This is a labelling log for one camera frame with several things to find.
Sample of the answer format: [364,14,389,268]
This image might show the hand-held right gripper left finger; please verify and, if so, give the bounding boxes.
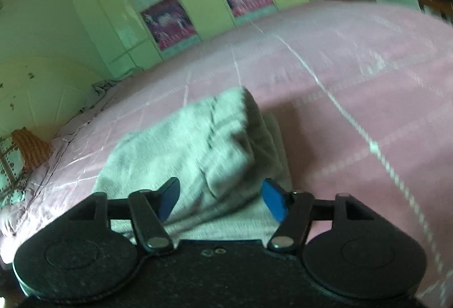
[68,177,181,255]

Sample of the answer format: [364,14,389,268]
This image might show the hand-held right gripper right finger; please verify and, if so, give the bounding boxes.
[260,178,373,253]

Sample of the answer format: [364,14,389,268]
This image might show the grey pants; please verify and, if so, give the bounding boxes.
[95,87,294,245]

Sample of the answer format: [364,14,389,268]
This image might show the bed with pink checked sheet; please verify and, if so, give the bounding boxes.
[0,0,453,298]

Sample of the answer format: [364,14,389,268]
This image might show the crumpled grey blanket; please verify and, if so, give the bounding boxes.
[91,79,124,101]

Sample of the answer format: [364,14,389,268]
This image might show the orange patterned pillow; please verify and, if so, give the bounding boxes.
[10,128,54,171]

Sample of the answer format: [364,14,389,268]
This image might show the white green patterned pillow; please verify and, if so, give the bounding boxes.
[0,136,28,207]

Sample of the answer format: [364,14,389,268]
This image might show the cream bed headboard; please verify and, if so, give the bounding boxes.
[0,61,112,141]

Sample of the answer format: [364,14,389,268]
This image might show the cream glossy wardrobe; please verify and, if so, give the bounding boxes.
[46,0,319,77]

